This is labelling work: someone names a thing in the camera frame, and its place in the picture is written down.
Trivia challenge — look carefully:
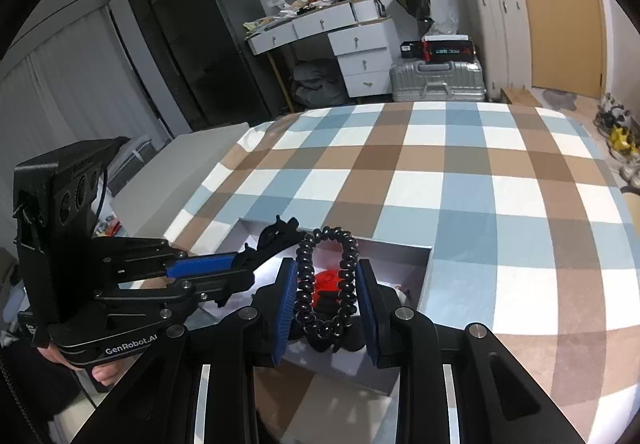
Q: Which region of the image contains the red toy ring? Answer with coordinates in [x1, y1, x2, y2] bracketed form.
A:
[311, 271, 344, 312]

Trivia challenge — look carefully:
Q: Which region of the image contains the black spiral hair tie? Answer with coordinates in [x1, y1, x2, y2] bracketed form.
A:
[292, 225, 362, 354]

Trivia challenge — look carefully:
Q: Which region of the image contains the large black hair claw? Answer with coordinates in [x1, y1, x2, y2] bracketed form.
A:
[231, 216, 305, 272]

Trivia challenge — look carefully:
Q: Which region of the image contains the person's left hand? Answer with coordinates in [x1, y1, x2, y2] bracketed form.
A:
[34, 342, 129, 388]

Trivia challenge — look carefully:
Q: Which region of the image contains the silver cardboard box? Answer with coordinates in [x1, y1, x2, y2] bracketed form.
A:
[188, 217, 434, 398]

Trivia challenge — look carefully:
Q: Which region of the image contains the plaid bed sheet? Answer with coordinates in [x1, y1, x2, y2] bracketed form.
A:
[165, 102, 639, 443]

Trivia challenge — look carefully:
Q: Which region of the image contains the black refrigerator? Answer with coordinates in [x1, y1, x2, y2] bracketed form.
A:
[128, 0, 286, 131]

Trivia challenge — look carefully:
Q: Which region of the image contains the silver suitcase lying flat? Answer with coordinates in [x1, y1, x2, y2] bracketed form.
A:
[390, 61, 486, 102]

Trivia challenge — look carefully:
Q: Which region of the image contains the white dressing desk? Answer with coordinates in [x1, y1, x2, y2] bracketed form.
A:
[247, 0, 400, 99]

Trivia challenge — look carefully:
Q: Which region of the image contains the black red shoe box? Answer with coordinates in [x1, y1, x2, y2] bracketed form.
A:
[400, 35, 475, 63]

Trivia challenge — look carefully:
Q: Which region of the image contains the shoe rack with shoes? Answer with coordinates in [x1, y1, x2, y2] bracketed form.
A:
[593, 93, 639, 193]

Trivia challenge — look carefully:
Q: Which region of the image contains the black wrapped flower bouquet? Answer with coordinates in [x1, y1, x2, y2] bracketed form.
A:
[393, 0, 434, 37]

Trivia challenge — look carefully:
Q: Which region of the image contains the beige upright suitcase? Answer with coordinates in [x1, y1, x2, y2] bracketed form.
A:
[466, 0, 533, 101]

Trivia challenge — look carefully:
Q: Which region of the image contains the wooden door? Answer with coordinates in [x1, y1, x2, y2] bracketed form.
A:
[526, 0, 606, 99]

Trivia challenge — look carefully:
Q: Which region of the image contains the black camera box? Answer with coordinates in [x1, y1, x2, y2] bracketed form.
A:
[13, 137, 129, 326]

